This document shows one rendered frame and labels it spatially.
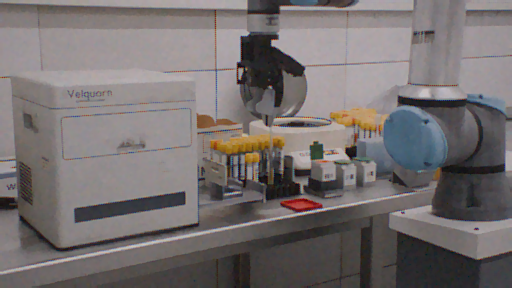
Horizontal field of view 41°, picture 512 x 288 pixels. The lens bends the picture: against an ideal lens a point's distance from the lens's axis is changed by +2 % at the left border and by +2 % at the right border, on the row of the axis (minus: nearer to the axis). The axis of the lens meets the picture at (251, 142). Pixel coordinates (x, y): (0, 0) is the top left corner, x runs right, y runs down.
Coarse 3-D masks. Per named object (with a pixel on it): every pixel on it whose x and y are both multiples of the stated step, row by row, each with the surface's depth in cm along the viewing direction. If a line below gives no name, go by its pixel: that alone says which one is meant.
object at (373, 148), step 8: (360, 144) 175; (368, 144) 173; (376, 144) 175; (360, 152) 176; (368, 152) 174; (376, 152) 175; (384, 152) 176; (376, 160) 176; (384, 160) 177; (392, 160) 178; (376, 168) 176; (384, 168) 177; (392, 168) 178; (376, 176) 174; (384, 176) 176
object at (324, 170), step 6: (312, 162) 160; (318, 162) 158; (324, 162) 158; (330, 162) 159; (312, 168) 160; (318, 168) 158; (324, 168) 157; (330, 168) 158; (312, 174) 160; (318, 174) 158; (324, 174) 157; (330, 174) 158; (324, 180) 158
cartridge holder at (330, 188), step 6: (312, 180) 160; (318, 180) 158; (330, 180) 158; (336, 180) 159; (306, 186) 162; (312, 186) 160; (318, 186) 158; (324, 186) 157; (330, 186) 158; (336, 186) 159; (312, 192) 160; (318, 192) 158; (324, 192) 156; (330, 192) 156; (336, 192) 157; (342, 192) 158
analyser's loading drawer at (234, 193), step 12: (228, 180) 145; (252, 180) 148; (216, 192) 141; (228, 192) 145; (240, 192) 141; (252, 192) 145; (264, 192) 144; (204, 204) 136; (216, 204) 138; (228, 204) 140
